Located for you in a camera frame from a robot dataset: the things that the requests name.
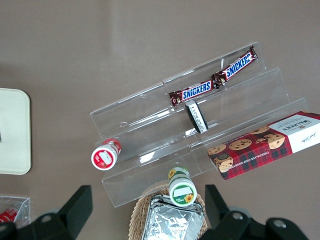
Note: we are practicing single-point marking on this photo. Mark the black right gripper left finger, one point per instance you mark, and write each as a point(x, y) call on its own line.
point(72, 210)

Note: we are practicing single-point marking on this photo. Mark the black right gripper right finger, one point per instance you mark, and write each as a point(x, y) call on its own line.
point(220, 212)

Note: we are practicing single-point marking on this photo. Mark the light tan wicker basket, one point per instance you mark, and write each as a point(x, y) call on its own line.
point(140, 212)

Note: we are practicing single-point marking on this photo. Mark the white plastic tray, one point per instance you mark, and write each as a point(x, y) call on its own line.
point(13, 132)

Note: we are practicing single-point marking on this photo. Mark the green lidded sunflower cup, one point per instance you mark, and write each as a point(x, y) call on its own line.
point(181, 191)

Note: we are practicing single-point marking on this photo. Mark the clear acrylic can holder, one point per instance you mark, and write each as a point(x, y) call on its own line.
point(23, 202)

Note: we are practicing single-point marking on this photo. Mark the silver foil container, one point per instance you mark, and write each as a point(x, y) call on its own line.
point(170, 222)

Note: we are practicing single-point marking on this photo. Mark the red lidded cup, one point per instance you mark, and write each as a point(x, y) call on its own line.
point(105, 156)

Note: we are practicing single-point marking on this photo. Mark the red cola can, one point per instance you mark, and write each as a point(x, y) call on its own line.
point(7, 214)

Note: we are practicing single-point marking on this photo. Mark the red tartan Walkers cookie box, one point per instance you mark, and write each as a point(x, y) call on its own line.
point(265, 145)

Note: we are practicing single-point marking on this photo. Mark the black white round cookie pack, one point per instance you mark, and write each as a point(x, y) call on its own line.
point(196, 117)

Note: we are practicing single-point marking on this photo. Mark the clear acrylic tiered stand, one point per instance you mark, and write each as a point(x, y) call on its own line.
point(155, 130)

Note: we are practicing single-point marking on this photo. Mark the brown Snickers bar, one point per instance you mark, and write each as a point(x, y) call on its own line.
point(193, 93)
point(236, 66)

